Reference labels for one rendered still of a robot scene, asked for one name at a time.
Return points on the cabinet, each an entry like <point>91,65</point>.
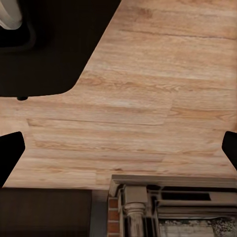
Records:
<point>44,212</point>

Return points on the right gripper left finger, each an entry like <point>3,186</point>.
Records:
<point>12,147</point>

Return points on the wood fireplace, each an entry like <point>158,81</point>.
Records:
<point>163,206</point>

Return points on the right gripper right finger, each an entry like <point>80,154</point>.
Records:
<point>229,147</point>

